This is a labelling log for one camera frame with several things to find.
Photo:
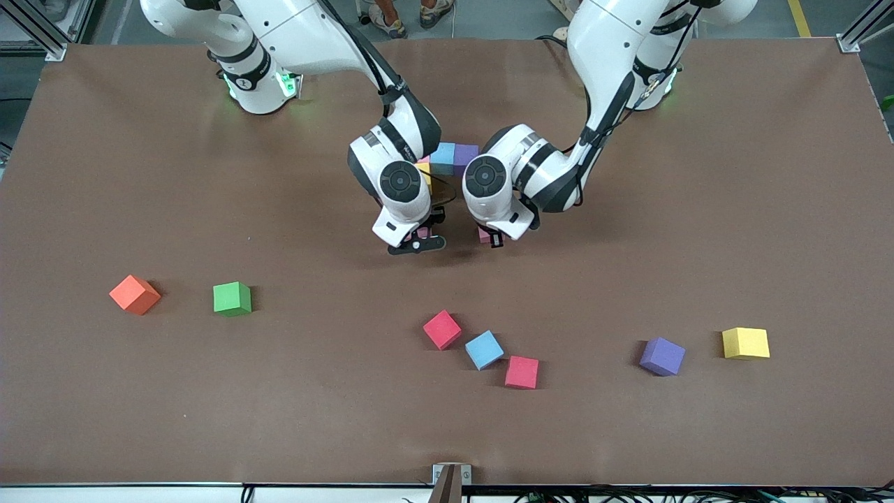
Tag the grey sneaker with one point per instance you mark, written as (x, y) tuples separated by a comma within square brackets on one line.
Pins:
[(436, 10), (391, 24)]

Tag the brown table cover sheet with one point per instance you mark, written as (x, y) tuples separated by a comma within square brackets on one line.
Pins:
[(279, 433)]

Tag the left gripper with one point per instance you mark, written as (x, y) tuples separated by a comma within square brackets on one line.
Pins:
[(496, 239)]

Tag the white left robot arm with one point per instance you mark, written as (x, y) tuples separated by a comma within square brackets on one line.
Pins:
[(614, 42)]

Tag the orange foam block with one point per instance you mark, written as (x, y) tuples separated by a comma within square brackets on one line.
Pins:
[(134, 293)]

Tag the white sneaker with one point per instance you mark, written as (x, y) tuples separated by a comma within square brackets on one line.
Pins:
[(561, 4), (560, 33)]

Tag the purple foam block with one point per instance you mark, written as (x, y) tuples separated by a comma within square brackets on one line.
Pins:
[(464, 155), (661, 355)]

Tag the aluminium frame post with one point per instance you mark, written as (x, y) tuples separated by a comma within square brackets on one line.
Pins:
[(49, 42), (862, 31)]

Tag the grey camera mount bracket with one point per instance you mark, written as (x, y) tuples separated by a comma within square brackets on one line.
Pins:
[(451, 482)]

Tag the red foam block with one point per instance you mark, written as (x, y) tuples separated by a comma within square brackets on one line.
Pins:
[(441, 329), (522, 371)]

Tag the green object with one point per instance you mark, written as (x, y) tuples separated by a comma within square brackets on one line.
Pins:
[(888, 103)]

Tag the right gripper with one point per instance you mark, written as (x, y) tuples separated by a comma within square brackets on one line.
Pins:
[(434, 221)]

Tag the blue foam block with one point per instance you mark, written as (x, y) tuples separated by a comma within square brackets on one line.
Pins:
[(442, 155), (483, 349)]

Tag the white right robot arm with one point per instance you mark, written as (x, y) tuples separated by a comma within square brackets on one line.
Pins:
[(307, 35)]

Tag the green foam block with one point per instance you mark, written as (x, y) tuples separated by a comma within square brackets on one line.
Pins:
[(230, 297)]

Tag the yellow foam block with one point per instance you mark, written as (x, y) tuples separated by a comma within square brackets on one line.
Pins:
[(744, 342), (427, 176)]

